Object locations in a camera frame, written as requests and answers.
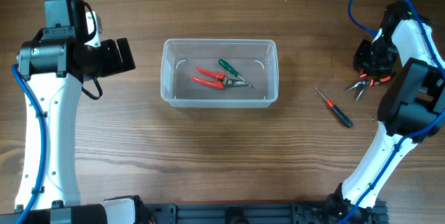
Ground green handled screwdriver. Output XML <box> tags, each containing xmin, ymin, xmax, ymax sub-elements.
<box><xmin>218</xmin><ymin>58</ymin><xmax>245</xmax><ymax>81</ymax></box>

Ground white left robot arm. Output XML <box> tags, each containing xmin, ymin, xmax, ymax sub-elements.
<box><xmin>7</xmin><ymin>0</ymin><xmax>137</xmax><ymax>223</ymax></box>

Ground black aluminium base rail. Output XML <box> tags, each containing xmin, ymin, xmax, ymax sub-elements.
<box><xmin>145</xmin><ymin>201</ymin><xmax>389</xmax><ymax>224</ymax></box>

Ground red handled wire stripper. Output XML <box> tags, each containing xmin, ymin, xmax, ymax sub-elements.
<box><xmin>191</xmin><ymin>67</ymin><xmax>250</xmax><ymax>90</ymax></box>

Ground clear plastic container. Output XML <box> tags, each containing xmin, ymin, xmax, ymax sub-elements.
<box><xmin>161</xmin><ymin>39</ymin><xmax>279</xmax><ymax>108</ymax></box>

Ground red black handled screwdriver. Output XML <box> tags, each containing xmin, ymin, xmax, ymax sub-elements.
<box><xmin>315</xmin><ymin>88</ymin><xmax>353</xmax><ymax>128</ymax></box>

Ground orange black needle-nose pliers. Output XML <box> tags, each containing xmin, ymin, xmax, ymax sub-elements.
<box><xmin>347</xmin><ymin>72</ymin><xmax>396</xmax><ymax>101</ymax></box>

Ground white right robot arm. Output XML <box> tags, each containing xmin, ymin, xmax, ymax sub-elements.
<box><xmin>322</xmin><ymin>1</ymin><xmax>444</xmax><ymax>223</ymax></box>

